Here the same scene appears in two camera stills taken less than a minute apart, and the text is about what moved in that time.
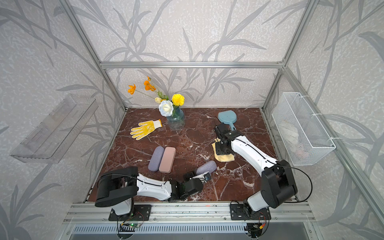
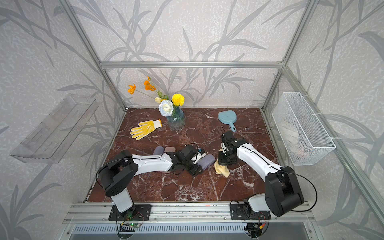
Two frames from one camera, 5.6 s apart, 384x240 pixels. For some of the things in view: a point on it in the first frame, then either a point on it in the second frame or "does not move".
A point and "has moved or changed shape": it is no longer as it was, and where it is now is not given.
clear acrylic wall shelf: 60,132 does not move
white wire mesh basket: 299,130 does not move
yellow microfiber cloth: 222,158 → 221,169
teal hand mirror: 228,117 does not move
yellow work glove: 145,128 does not move
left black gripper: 189,178 → 196,171
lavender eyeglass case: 209,166 has moved or changed shape
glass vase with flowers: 169,108 does not move
